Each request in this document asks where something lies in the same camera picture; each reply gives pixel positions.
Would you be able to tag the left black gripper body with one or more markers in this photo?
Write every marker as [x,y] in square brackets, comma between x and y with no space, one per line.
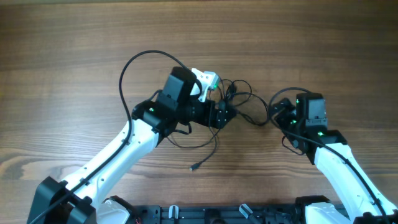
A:
[201,112]

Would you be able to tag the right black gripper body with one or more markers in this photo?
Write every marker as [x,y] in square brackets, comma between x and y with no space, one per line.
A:
[287,117]

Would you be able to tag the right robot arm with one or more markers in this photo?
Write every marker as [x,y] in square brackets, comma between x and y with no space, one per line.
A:
[330,153]

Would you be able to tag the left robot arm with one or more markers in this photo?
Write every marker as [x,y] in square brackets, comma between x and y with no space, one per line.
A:
[81,197]

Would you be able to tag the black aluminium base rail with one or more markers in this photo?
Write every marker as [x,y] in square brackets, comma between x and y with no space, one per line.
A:
[268,214]

